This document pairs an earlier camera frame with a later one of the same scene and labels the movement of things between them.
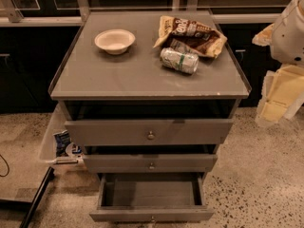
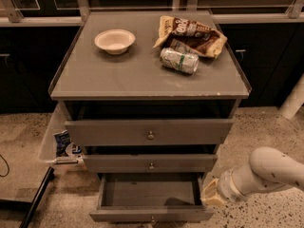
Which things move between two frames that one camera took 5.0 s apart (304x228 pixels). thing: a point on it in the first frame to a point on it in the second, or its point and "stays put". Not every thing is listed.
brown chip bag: x=189 y=35 stays put
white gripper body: x=289 y=37 to x=225 y=186
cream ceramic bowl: x=114 y=41 stays put
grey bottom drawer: x=152 y=198 stays put
